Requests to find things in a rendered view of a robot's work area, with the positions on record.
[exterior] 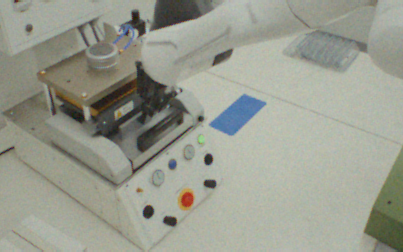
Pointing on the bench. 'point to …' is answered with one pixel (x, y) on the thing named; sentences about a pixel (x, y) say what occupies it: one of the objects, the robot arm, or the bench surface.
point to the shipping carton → (37, 239)
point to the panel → (173, 184)
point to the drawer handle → (159, 129)
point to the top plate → (95, 69)
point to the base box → (116, 213)
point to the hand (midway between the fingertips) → (148, 112)
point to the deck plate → (32, 114)
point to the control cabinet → (41, 27)
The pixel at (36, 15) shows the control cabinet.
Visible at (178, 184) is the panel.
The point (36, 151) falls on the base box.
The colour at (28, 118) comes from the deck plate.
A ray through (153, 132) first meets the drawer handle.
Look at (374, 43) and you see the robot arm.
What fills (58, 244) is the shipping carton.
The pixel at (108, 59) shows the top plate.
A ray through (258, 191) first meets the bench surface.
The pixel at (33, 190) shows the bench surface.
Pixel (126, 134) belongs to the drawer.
